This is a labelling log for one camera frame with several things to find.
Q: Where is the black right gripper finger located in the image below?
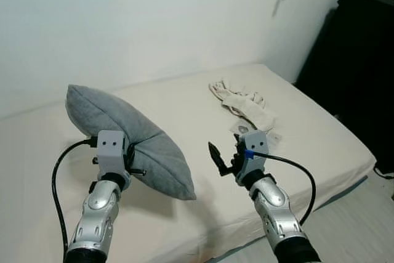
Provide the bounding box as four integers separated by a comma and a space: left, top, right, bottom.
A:
209, 142, 226, 171

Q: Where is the grey pillow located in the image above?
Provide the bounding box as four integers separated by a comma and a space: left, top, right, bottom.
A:
65, 84, 198, 201

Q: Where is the crumpled cream cloth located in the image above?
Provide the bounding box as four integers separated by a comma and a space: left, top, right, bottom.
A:
208, 78, 278, 131

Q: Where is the cream bed mattress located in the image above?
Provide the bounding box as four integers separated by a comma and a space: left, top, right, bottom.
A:
0, 63, 377, 263

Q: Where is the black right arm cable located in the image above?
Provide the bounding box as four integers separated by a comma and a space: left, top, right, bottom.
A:
244, 149, 317, 227

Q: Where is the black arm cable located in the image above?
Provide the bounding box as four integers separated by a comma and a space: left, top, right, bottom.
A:
52, 139, 99, 257
244, 149, 317, 227

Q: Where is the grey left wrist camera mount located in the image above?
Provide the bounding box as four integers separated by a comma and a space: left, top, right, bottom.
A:
97, 130, 128, 176

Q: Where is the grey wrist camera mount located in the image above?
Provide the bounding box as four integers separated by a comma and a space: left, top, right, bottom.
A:
97, 130, 128, 176
237, 130, 270, 174

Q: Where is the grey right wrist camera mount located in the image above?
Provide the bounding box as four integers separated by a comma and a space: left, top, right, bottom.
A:
237, 130, 270, 174

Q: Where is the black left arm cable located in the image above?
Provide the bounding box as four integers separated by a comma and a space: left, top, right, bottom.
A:
52, 139, 99, 257

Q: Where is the black suitcase with handle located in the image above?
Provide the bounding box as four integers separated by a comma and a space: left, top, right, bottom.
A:
294, 0, 394, 174

